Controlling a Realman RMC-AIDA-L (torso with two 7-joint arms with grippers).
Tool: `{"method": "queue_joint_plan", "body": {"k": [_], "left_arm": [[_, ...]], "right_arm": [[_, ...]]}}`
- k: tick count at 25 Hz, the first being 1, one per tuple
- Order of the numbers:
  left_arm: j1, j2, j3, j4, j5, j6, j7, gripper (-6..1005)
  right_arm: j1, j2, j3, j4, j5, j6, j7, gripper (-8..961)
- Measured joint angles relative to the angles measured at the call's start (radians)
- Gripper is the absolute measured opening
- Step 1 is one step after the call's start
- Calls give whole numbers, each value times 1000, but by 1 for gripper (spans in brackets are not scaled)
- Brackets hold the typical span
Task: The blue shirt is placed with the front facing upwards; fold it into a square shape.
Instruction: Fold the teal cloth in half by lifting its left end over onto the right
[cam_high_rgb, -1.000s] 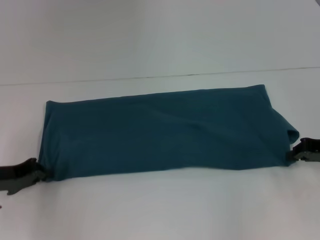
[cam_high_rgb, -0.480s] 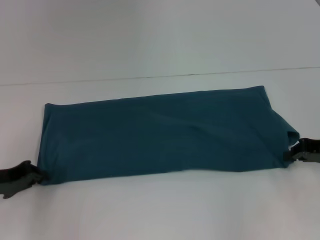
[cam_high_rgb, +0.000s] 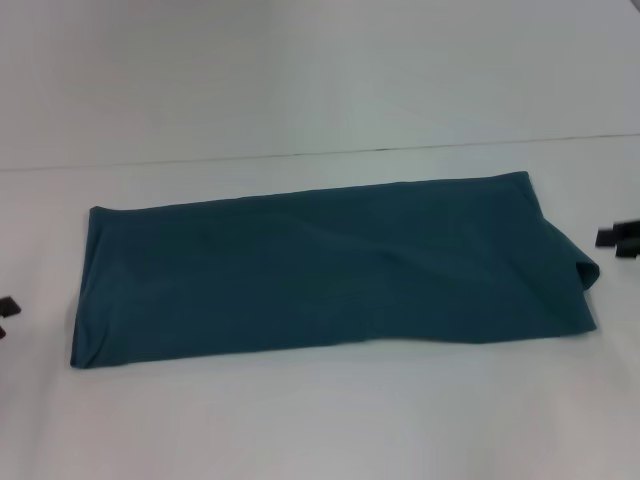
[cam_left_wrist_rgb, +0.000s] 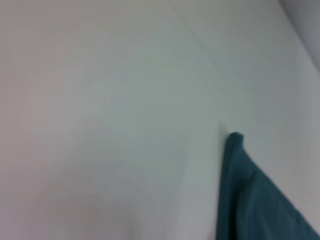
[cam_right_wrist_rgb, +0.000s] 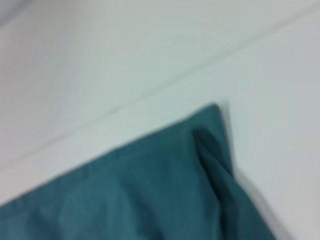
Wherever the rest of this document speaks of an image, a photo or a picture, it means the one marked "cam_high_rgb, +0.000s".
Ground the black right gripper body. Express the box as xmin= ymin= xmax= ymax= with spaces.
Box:
xmin=612 ymin=217 xmax=640 ymax=246

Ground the teal t-shirt with FREE print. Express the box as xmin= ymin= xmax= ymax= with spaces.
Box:
xmin=68 ymin=169 xmax=601 ymax=372

